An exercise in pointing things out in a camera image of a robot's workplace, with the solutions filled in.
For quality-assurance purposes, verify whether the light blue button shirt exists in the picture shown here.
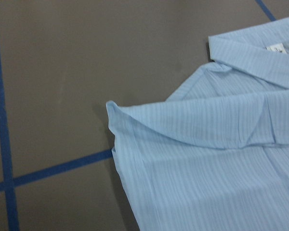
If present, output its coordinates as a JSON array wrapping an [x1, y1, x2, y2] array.
[[106, 17, 289, 231]]

